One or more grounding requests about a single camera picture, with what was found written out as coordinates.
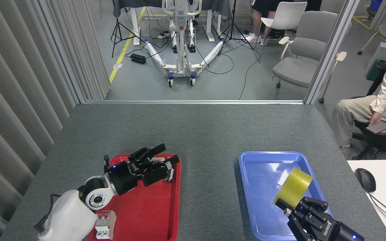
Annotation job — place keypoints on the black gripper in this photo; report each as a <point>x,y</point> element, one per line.
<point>126,177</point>
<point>340,234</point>

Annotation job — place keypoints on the yellow tape roll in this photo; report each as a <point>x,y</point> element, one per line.
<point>293,187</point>

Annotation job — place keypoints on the dark phone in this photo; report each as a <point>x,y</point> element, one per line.
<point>378,127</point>

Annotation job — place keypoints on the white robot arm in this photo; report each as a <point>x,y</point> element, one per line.
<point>69,214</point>

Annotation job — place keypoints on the person's right hand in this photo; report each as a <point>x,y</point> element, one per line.
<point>376,118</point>

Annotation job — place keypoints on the small black electrical component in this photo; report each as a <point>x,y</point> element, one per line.
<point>170,175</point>

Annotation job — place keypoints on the red plastic tray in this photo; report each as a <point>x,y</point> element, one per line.
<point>146,214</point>

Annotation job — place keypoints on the blue plastic tray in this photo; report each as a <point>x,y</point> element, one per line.
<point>260,187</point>

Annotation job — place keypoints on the black computer mouse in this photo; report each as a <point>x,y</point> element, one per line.
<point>365,180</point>

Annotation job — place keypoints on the white red circuit breaker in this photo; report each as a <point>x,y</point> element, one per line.
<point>106,226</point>

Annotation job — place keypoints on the black office chair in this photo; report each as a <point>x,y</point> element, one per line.
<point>370,140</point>

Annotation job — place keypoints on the white floor plate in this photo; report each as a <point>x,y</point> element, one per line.
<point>118,66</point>

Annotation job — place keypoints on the black power adapter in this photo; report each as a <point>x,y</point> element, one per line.
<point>138,59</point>

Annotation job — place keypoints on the seated person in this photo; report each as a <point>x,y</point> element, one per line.
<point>350,113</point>

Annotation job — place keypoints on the white wheeled stand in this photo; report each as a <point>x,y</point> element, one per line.
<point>181,50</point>

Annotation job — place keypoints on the white power strip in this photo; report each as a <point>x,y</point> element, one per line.
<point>163,36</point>

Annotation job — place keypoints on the black tripod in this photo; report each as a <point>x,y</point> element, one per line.
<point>233,30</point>
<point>117,30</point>

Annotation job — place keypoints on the grey padded chair with armrests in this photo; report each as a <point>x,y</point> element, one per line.
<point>300,67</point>

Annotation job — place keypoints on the grey ribbed partition panel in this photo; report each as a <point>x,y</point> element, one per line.
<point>12,100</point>

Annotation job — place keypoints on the green container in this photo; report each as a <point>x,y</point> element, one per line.
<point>374,72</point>

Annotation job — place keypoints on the person in background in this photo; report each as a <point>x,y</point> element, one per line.
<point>258,16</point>

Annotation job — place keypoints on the white plastic chair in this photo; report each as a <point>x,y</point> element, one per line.
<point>285,15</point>

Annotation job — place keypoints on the silver frame rail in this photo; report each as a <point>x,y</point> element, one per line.
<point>193,101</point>

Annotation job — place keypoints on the silver frame post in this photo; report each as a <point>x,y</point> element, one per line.
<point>330,50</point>

